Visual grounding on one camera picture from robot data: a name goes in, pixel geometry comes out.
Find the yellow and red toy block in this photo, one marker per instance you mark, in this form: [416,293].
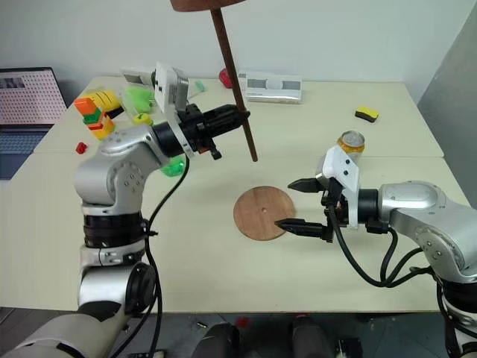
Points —
[102,127]

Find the yellow striped toy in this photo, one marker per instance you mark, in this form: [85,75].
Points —
[104,98]

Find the white grey device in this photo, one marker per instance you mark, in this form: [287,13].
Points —
[136,76]

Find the small green toy piece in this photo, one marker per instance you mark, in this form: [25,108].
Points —
[200,85]

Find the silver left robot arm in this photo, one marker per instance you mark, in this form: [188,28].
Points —
[112,168]

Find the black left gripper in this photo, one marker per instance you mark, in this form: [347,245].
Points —
[195,128]

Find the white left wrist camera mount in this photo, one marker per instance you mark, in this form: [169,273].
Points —
[167,87]

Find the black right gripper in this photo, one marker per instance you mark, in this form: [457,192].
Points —
[333,203]

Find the open laptop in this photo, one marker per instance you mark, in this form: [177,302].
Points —
[26,108]

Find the orange drink can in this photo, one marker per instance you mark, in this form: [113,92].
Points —
[352,143]

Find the orange toy block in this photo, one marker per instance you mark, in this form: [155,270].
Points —
[86,105]

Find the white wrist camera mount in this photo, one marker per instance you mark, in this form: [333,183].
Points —
[167,87]
[344,168]

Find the yellow green round toy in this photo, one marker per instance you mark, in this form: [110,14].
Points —
[143,119]

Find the brown wooden pole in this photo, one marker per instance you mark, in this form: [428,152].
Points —
[231,74]

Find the green translucent toy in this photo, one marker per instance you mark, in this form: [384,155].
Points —
[173,168]

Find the small red floor object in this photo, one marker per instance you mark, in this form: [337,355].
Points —
[242,321]

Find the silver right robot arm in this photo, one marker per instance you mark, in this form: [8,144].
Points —
[421,212]

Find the small red cube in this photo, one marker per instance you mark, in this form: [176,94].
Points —
[81,147]

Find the green toy block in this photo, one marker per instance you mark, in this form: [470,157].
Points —
[93,118]

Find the round light wooden base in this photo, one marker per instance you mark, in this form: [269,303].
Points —
[257,216]

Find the green plastic toy pile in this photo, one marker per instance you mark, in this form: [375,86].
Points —
[138,97]

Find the round brown wooden disc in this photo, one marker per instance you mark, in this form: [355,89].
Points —
[201,4]

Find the red round object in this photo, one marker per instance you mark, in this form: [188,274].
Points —
[224,78]

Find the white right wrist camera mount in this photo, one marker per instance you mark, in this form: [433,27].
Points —
[344,168]

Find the dark rounded shape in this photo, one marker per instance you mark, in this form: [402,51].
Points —
[218,341]
[311,337]

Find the black toy block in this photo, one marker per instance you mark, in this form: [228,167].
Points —
[115,112]

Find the white and grey box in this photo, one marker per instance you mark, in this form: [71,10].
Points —
[272,87]

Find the yellow and black sponge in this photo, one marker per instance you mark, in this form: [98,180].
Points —
[367,113]

